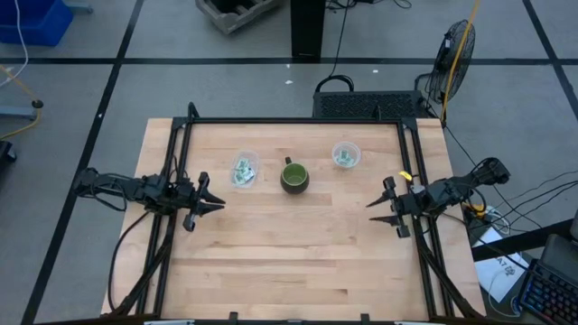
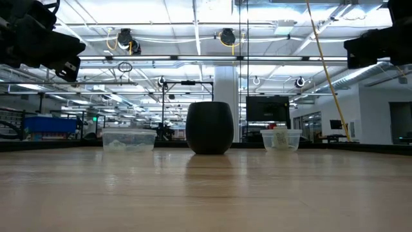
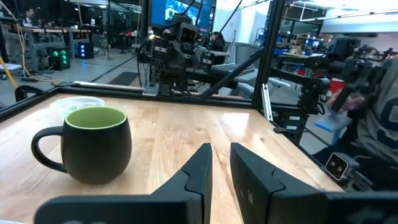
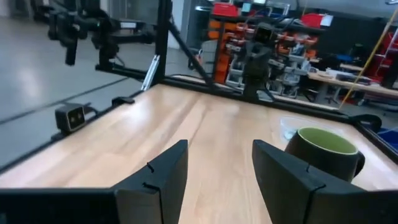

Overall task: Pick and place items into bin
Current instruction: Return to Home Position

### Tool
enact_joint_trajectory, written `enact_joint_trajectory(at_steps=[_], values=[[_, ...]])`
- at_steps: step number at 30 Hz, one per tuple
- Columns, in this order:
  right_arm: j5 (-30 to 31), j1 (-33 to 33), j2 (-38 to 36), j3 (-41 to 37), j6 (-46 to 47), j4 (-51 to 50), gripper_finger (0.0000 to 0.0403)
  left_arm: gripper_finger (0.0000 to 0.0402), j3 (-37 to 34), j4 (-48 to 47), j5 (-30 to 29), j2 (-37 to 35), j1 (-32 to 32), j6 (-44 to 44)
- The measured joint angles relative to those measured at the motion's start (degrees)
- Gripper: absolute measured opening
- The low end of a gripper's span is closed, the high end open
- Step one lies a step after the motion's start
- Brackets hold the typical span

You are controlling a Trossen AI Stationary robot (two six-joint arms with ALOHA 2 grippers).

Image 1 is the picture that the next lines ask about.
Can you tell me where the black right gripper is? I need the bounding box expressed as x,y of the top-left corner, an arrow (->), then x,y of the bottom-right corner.
365,175 -> 428,239

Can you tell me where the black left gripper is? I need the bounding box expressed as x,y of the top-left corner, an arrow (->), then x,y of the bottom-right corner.
176,171 -> 227,233

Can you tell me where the blue plastic bin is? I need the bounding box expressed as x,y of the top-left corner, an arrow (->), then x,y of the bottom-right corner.
0,0 -> 74,47

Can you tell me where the clear rectangular plastic container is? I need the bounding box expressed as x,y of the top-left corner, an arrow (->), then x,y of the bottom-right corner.
230,148 -> 261,190

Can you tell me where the clear round plastic container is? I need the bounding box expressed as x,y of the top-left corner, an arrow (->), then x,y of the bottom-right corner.
331,141 -> 362,170

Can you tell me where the dark green ceramic mug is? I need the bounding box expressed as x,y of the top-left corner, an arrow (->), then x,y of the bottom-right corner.
279,156 -> 311,196

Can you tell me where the black perforated computer case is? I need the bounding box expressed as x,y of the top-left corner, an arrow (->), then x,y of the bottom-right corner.
312,89 -> 429,120

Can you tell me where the white printed paper sheet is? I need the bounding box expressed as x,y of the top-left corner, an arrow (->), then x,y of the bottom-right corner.
472,227 -> 530,304

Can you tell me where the black metal bar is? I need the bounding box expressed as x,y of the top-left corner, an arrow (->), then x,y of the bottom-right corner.
471,218 -> 575,264

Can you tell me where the black floor fan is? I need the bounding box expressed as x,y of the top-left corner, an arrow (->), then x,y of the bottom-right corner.
425,19 -> 477,106

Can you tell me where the backlit computer keyboard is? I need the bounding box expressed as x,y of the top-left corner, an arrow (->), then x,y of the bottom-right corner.
517,260 -> 578,325

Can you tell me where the grey crate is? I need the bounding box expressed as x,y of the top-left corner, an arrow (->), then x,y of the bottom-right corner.
194,0 -> 284,36

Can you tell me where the black upright tower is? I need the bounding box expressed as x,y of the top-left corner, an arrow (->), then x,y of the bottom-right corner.
290,0 -> 327,63

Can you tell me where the grey leg with black caster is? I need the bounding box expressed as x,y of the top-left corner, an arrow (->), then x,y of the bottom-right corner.
0,99 -> 45,122

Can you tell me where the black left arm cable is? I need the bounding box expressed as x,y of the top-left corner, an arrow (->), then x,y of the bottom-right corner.
107,208 -> 157,313

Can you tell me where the black metal table frame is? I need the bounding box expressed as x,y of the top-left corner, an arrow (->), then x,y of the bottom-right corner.
110,101 -> 487,322

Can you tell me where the black looped cable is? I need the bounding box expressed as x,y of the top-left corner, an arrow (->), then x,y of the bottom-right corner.
313,0 -> 358,95

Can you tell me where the black cable bundle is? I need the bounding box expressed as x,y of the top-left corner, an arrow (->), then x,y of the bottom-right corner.
494,168 -> 578,229

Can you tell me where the yellow hanging cable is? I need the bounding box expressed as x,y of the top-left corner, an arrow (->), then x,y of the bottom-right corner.
440,0 -> 482,126

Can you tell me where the yellow floor cable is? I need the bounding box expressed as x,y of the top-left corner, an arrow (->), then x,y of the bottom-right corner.
0,65 -> 42,140

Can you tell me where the white thin cable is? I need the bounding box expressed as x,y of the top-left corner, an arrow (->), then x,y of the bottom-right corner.
0,0 -> 30,89

